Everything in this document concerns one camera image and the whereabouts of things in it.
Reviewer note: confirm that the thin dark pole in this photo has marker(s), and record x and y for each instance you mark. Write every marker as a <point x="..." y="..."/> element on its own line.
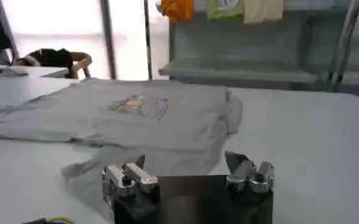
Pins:
<point x="147" y="39"/>

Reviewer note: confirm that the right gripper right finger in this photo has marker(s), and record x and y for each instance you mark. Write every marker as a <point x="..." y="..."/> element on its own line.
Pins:
<point x="252" y="178"/>

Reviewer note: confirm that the white desk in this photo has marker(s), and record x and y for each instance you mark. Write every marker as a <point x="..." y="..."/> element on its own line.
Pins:
<point x="42" y="71"/>

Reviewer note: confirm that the dark window frame post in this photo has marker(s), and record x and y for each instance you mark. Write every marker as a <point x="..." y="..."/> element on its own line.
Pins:
<point x="108" y="39"/>

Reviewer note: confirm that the silver metal stand pole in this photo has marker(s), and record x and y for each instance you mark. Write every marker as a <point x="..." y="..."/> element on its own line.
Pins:
<point x="343" y="42"/>

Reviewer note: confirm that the grey shelf with cloths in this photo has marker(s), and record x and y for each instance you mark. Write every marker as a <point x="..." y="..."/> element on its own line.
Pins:
<point x="246" y="51"/>

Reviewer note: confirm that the grey printed t-shirt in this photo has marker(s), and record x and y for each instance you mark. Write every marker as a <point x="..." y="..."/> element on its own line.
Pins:
<point x="154" y="121"/>

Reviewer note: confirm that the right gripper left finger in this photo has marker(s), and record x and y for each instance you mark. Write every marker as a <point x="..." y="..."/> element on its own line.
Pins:
<point x="127" y="179"/>

